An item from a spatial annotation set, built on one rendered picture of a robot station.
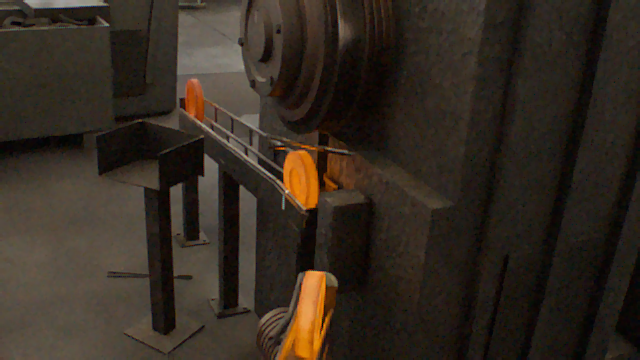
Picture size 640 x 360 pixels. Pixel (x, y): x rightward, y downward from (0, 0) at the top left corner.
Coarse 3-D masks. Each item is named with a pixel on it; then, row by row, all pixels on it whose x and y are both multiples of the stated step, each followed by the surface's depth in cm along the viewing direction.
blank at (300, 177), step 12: (288, 156) 163; (300, 156) 157; (288, 168) 164; (300, 168) 156; (312, 168) 155; (288, 180) 165; (300, 180) 157; (312, 180) 154; (300, 192) 158; (312, 192) 155; (312, 204) 157
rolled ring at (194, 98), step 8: (192, 80) 250; (192, 88) 248; (200, 88) 247; (192, 96) 259; (200, 96) 246; (192, 104) 260; (200, 104) 246; (192, 112) 259; (200, 112) 247; (200, 120) 250
